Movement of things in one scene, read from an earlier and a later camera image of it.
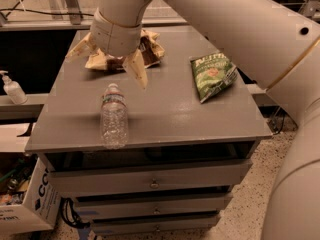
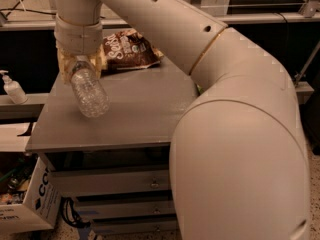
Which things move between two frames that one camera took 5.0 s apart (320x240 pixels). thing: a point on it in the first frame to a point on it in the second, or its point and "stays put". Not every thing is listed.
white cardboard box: (40, 210) stays put
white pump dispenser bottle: (13, 90) stays put
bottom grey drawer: (151, 224) stays put
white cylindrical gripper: (115, 38) to (78, 36)
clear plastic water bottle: (114, 118) to (92, 97)
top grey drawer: (150, 178) stays put
